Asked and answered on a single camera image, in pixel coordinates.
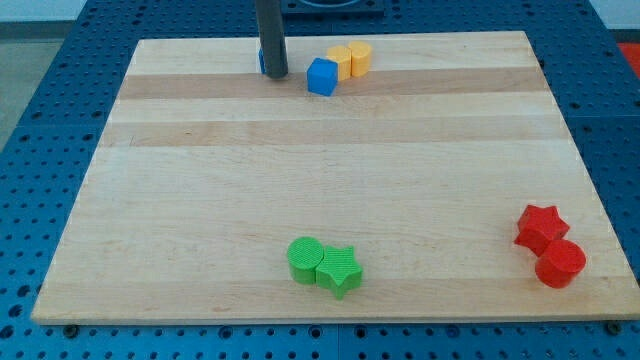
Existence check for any blue block behind rod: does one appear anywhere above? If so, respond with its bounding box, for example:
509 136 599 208
258 48 266 74

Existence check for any red cylinder block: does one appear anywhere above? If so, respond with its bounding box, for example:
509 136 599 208
535 239 587 289

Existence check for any blue cube block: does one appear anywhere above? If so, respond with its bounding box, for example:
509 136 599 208
306 58 338 96

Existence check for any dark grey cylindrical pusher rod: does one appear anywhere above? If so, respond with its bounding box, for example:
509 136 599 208
254 0 288 79

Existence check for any light wooden board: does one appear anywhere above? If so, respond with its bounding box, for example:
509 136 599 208
31 31 639 325

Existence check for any green star block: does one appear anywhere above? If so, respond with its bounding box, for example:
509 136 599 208
316 246 363 300

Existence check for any yellow hexagon block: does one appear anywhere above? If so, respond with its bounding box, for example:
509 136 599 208
326 45 351 82

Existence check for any red star block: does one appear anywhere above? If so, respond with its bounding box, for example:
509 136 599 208
514 204 570 257

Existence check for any yellow heart block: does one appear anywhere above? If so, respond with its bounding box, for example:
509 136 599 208
348 41 372 77

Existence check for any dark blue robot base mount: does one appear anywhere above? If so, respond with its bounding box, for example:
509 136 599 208
280 0 385 16

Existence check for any green cylinder block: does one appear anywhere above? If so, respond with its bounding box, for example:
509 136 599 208
287 237 324 285

